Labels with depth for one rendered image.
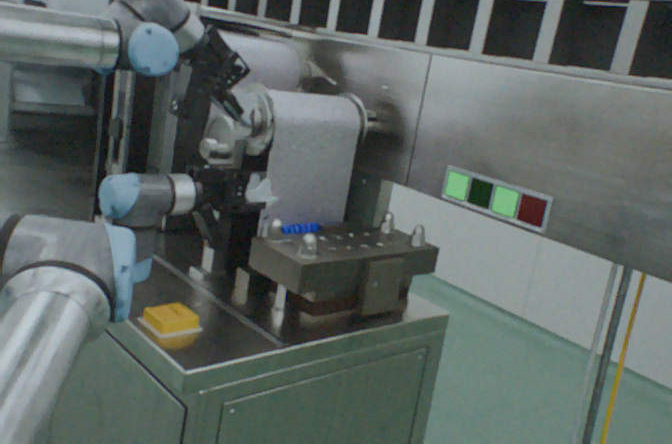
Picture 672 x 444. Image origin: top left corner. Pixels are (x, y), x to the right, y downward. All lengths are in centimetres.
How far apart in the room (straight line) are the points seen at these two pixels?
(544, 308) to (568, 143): 285
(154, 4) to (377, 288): 68
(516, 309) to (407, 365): 275
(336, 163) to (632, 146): 60
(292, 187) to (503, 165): 44
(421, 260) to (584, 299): 256
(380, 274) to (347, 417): 29
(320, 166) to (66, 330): 83
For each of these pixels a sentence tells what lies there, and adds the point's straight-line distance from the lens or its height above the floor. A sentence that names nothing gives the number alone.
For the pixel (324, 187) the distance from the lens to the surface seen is 152.
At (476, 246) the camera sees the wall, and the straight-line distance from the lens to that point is 435.
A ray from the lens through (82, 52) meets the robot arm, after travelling 107.
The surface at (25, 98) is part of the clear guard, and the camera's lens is 228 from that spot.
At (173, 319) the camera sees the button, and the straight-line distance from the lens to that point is 125.
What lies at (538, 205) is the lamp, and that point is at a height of 120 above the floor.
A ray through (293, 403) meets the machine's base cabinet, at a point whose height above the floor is 78.
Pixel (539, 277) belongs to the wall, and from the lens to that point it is 413.
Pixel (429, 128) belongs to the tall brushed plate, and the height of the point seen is 128.
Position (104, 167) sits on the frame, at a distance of 177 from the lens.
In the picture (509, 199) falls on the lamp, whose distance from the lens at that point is 140.
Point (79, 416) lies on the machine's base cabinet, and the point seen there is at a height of 61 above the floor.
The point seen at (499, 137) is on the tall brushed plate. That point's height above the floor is 130.
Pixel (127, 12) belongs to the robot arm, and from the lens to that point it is 123.
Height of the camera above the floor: 144
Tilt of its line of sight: 12 degrees down
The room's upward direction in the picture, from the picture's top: 10 degrees clockwise
